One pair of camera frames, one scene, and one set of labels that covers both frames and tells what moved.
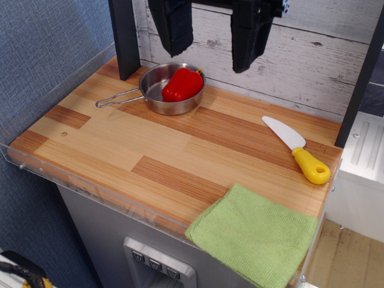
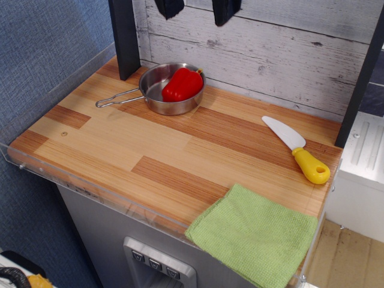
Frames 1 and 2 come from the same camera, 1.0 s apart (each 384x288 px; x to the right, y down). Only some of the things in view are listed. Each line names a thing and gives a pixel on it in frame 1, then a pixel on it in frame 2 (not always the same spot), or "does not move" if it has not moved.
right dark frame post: (355, 104) does not move
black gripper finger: (173, 19) -> (170, 8)
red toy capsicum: (182, 84) does not move
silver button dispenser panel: (150, 267) does not move
